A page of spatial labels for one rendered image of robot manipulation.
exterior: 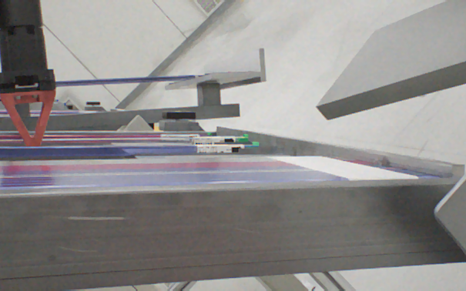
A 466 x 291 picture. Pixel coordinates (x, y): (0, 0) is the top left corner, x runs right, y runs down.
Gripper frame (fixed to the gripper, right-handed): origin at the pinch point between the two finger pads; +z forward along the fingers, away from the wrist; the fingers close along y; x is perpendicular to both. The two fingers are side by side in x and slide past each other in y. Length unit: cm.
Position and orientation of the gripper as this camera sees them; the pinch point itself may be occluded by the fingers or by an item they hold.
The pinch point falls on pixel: (33, 142)
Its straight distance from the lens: 91.2
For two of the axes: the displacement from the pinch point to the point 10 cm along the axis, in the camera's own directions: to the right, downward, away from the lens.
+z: 0.8, 9.9, 1.1
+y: 3.1, 0.8, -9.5
